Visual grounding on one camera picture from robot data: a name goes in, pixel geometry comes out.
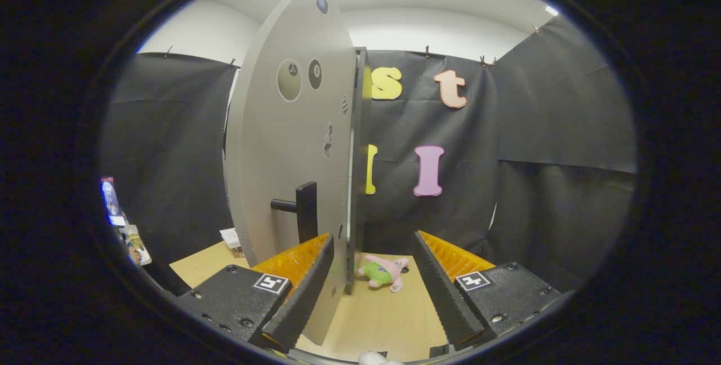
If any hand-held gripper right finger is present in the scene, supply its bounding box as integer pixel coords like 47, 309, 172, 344
413, 230, 565, 353

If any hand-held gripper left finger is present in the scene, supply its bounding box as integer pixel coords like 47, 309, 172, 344
178, 234, 336, 354

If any black door handle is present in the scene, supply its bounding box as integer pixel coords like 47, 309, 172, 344
270, 182, 318, 244

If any grey shoe cabinet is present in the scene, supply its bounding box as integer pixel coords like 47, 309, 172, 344
344, 47, 371, 296

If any pink green plush toy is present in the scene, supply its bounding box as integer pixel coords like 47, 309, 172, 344
357, 253, 410, 293

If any white book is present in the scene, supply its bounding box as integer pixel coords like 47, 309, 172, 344
219, 228, 244, 252

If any black backdrop cloth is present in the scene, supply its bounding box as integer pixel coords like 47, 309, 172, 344
99, 16, 640, 298

